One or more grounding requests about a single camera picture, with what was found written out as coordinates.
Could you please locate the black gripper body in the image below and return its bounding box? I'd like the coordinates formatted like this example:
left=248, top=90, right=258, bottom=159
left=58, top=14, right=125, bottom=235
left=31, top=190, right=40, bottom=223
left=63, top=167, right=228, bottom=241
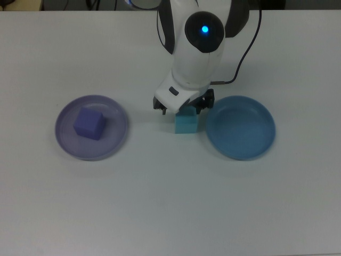
left=198, top=89, right=215, bottom=103

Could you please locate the teal cube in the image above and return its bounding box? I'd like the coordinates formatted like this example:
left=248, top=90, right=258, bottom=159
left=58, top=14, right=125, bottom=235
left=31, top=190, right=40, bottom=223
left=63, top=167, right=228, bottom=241
left=174, top=106, right=198, bottom=134

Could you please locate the purple cube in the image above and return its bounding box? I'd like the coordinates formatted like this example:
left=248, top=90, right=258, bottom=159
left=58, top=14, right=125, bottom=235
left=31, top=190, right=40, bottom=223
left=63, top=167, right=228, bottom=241
left=73, top=107, right=105, bottom=141

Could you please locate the blue plate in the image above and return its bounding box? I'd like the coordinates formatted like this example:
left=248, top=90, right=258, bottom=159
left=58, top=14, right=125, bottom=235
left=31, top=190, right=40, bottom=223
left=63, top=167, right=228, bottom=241
left=205, top=95, right=277, bottom=161

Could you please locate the purple plate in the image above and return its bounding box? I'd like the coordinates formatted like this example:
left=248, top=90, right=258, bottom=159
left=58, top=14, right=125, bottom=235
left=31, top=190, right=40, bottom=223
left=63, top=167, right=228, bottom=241
left=54, top=95, right=129, bottom=162

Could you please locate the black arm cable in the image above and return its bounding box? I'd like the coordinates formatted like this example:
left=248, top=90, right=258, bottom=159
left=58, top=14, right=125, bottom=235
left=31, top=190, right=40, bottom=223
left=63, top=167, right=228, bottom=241
left=212, top=9, right=263, bottom=85

